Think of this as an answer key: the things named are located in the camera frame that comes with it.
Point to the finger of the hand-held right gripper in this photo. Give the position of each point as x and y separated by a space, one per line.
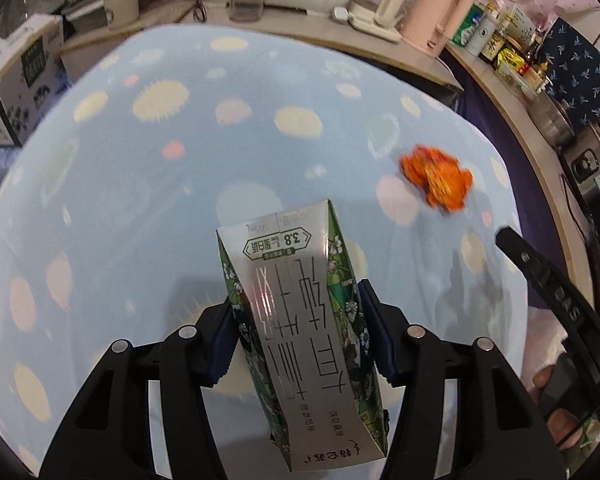
565 310

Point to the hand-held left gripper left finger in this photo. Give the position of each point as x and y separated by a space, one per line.
222 347

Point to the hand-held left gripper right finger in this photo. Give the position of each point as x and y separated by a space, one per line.
377 340

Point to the green milk carton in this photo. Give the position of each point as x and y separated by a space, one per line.
300 320

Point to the orange snack wrapper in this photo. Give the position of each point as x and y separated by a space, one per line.
437 175

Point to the person's right hand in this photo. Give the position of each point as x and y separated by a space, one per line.
565 430

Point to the steel rice cooker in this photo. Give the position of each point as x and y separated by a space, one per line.
590 165

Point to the blue dotted tablecloth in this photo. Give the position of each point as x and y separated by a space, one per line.
130 200

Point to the small steel pot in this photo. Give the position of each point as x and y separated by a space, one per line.
552 120

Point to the navy palm print cloth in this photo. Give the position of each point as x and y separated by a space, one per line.
580 70

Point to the yellow seasoning packet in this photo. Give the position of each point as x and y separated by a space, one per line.
510 60

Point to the dark sauce bottle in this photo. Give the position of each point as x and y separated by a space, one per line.
492 49

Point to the white bottle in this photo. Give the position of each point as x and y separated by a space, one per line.
485 35

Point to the green tin can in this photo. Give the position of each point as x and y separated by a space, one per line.
467 30

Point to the pink electric kettle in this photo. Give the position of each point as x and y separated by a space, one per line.
430 20

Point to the white power plug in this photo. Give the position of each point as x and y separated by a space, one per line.
341 14

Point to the white carton with dark print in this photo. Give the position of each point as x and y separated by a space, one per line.
20 75

